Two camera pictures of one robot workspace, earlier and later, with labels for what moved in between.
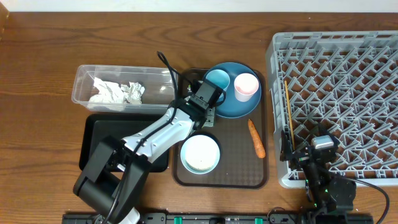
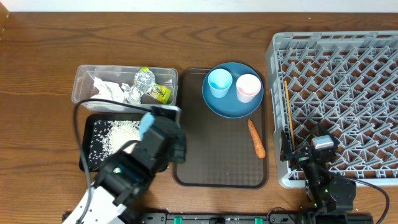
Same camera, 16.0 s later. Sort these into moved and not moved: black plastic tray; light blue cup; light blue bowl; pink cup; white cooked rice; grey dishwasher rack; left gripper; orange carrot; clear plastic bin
Moved: left gripper; white cooked rice; light blue bowl
Not moved: pink cup; clear plastic bin; grey dishwasher rack; light blue cup; black plastic tray; orange carrot
